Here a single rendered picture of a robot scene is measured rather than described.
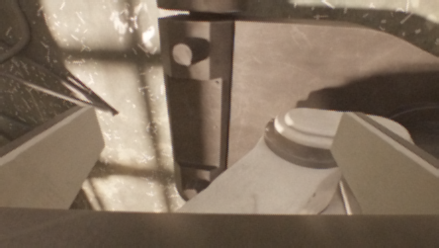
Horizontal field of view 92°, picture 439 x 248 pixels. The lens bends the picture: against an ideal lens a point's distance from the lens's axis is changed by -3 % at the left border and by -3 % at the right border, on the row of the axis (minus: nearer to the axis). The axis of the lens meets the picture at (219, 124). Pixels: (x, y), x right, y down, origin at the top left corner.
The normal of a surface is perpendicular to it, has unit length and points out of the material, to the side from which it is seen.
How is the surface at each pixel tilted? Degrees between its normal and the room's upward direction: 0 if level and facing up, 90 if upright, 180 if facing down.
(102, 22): 0
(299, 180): 90
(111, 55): 0
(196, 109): 0
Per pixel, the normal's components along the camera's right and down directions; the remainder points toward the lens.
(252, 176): 0.03, -0.86
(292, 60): -0.20, 0.50
